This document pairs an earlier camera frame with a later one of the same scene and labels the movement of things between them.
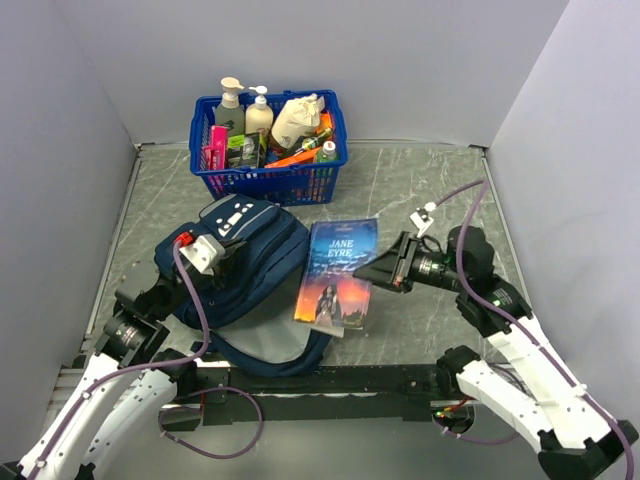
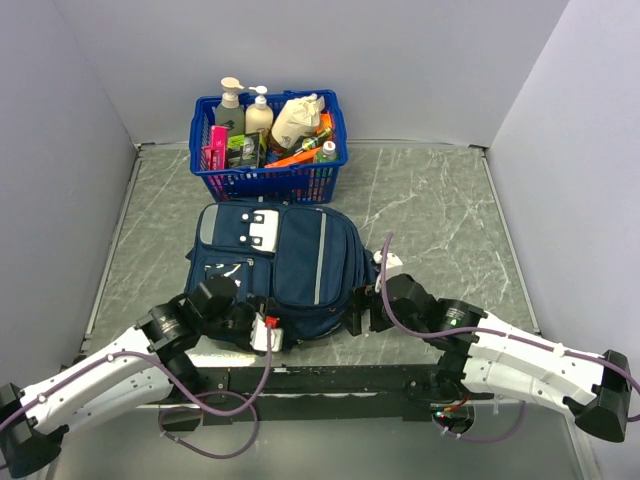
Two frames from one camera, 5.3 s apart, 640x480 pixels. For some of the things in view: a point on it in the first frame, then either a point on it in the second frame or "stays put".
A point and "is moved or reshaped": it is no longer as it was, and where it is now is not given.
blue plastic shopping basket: [285, 185] stays put
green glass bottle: [312, 142] stays put
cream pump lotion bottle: [258, 115] stays put
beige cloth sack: [294, 118] stays put
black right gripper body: [412, 264] to [368, 296]
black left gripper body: [173, 299] to [237, 320]
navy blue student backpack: [252, 300] is moved or reshaped
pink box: [216, 155] stays put
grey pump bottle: [230, 113] stays put
